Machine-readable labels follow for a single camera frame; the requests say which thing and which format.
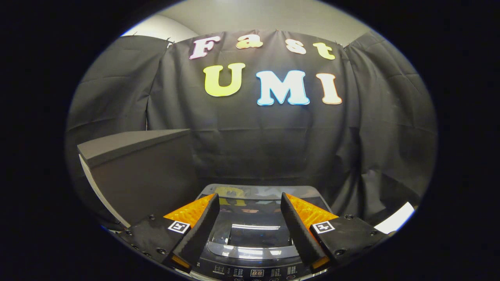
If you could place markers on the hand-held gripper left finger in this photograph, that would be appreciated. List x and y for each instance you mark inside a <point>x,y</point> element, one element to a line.
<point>203,230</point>

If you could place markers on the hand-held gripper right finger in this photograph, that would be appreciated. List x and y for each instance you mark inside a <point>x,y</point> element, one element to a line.
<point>299,230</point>

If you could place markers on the grey washing machine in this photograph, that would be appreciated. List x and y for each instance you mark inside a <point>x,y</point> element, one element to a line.
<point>254,271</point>

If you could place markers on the grey cabinet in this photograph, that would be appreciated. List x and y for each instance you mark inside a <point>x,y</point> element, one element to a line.
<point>144,179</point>

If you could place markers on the black backdrop cloth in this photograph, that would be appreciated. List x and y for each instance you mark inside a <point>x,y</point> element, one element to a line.
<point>254,136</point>

